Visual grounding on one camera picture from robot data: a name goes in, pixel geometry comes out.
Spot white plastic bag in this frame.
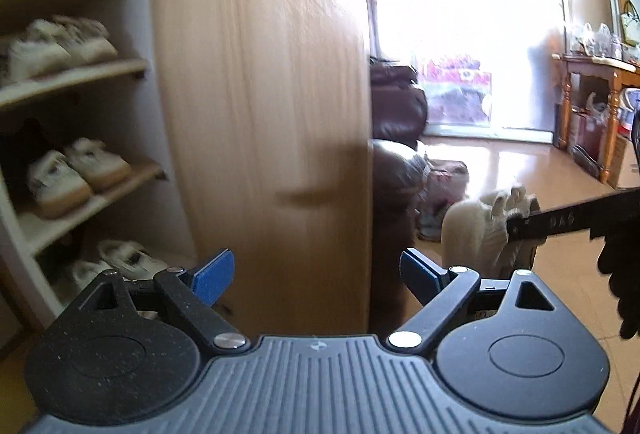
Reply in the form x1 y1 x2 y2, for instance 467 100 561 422
570 92 610 159

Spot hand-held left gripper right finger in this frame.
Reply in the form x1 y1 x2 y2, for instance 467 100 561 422
385 248 557 356

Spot purple floral blanket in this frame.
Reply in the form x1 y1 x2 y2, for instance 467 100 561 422
419 55 493 127

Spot white sneaker black heel stripe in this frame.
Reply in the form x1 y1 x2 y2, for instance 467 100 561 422
64 138 133 193
26 150 94 219

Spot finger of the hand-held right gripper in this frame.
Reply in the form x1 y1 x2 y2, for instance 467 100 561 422
506 199 596 245

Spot beige knit sock shoe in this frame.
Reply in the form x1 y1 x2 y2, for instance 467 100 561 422
441 194 511 277
500 185 544 282

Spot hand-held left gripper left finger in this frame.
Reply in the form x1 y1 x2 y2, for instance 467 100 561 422
77 249 251 355

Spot glass sliding door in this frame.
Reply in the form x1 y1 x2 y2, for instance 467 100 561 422
367 0 618 139

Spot clear plastic bags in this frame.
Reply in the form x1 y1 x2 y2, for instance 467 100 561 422
564 20 628 59

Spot white high-top sneaker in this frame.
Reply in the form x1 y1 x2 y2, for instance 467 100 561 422
6 18 72 84
52 15 119 66

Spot brown leather sofa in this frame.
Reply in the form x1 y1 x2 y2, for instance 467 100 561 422
369 55 429 332

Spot blue white container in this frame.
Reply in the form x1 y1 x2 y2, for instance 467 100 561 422
617 88 640 137

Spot black bag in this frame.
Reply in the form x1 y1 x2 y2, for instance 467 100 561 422
571 145 601 179

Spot hanging bag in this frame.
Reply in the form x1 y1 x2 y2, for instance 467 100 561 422
620 0 640 48

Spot wooden cabinet door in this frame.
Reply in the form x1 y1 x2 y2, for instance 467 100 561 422
150 0 375 337

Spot person's right hand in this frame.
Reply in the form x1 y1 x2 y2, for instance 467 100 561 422
597 234 640 341

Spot small white mesh sneaker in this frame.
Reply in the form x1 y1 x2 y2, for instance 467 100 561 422
60 259 126 302
96 239 170 282

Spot wooden shoe cabinet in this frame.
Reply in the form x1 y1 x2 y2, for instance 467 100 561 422
0 0 168 350

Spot cardboard box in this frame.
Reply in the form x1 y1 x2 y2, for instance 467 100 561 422
612 134 640 191

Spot patterned plastic bag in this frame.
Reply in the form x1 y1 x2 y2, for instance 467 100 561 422
414 153 471 242

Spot wooden side table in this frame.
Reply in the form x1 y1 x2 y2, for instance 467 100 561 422
551 52 640 187

